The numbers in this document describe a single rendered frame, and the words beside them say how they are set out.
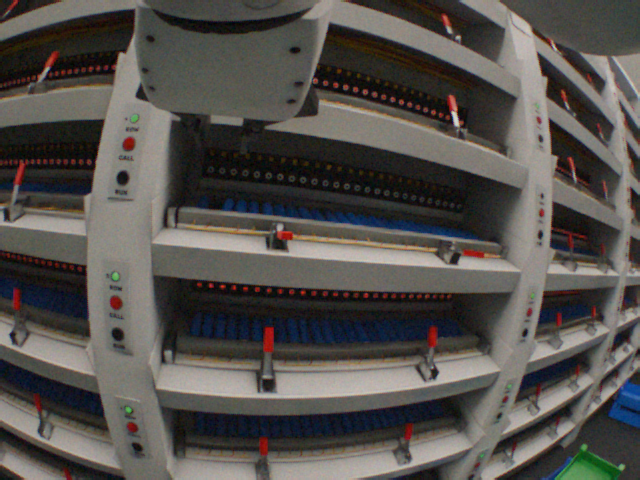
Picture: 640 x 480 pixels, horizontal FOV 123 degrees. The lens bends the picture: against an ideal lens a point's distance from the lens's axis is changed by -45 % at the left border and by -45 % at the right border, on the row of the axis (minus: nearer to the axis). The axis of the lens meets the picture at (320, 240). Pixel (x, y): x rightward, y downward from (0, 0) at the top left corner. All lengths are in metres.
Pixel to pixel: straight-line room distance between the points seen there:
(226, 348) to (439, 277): 0.34
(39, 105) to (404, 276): 0.61
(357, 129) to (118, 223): 0.33
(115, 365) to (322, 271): 0.32
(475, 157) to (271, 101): 0.41
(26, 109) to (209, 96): 0.42
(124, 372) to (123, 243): 0.18
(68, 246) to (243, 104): 0.34
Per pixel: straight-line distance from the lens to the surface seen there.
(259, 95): 0.17
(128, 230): 0.40
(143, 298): 0.40
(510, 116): 0.71
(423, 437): 0.70
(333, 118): 0.42
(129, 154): 0.41
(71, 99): 0.49
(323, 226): 0.43
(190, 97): 0.19
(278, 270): 0.39
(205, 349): 0.48
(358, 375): 0.50
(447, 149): 0.50
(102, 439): 0.64
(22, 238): 0.51
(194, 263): 0.39
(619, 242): 1.26
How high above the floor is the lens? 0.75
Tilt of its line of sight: 2 degrees down
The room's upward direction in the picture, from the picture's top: 6 degrees clockwise
